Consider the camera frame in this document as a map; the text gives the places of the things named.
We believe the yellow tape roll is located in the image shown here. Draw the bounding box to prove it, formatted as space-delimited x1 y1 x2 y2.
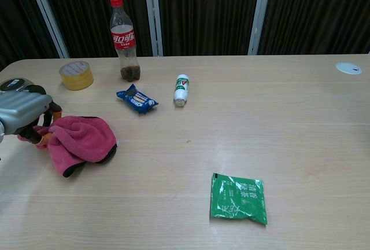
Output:
58 60 95 91

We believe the pink cloth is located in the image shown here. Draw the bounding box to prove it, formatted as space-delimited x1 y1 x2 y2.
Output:
17 115 120 179

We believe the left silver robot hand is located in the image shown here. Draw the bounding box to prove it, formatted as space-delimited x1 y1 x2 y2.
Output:
0 84 63 149

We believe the glass jar black lid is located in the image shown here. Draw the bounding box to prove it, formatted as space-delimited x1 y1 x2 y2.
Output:
0 78 33 93

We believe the green tea packet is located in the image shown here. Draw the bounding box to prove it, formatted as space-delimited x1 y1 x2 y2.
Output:
209 172 268 226

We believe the cola bottle red cap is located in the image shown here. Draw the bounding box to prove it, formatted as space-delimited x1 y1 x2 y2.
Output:
109 0 142 83

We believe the blue cookie packet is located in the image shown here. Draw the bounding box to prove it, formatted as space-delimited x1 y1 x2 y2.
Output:
116 83 159 115

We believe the white round cable grommet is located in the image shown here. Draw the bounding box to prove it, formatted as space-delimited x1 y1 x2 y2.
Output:
335 61 362 75

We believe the small white bottle green label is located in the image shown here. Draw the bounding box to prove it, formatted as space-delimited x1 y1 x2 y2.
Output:
173 73 190 108

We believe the white partition post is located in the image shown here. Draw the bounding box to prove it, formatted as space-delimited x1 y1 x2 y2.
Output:
247 0 275 56
142 0 164 57
24 0 71 59

